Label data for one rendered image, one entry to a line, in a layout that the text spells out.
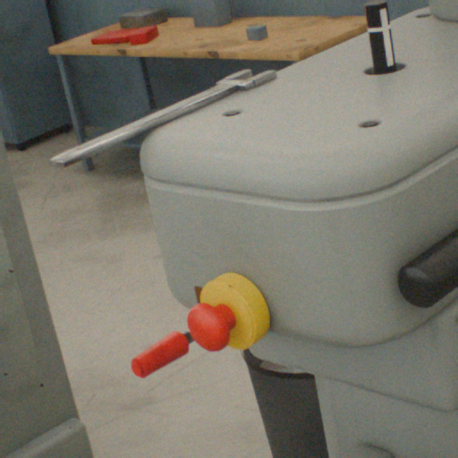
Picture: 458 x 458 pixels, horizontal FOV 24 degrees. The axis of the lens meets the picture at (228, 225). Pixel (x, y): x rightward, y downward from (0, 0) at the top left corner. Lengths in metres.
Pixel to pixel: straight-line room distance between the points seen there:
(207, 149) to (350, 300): 0.16
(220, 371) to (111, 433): 0.55
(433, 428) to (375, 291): 0.23
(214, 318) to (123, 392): 3.71
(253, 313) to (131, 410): 3.56
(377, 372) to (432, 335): 0.08
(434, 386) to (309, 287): 0.16
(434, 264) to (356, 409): 0.29
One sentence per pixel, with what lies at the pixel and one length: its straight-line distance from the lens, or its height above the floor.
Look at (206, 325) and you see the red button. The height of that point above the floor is 1.77.
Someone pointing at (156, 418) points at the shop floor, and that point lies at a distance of 4.29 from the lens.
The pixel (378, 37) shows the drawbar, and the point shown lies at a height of 1.92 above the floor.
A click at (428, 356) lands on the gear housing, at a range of 0.90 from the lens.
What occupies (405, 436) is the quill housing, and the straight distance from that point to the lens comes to 1.02.
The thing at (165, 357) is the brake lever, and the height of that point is 1.70.
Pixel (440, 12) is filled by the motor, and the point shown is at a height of 1.90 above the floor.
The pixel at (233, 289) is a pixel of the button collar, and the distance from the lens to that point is 0.84.
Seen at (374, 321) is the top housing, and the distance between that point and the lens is 0.81.
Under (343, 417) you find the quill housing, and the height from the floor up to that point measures 1.57.
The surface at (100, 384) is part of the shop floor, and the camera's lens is 4.64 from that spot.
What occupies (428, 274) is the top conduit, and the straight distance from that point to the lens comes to 0.77.
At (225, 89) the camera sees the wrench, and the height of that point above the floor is 1.90.
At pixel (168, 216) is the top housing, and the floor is 1.83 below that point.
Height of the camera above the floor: 2.13
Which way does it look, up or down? 21 degrees down
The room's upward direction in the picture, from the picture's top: 11 degrees counter-clockwise
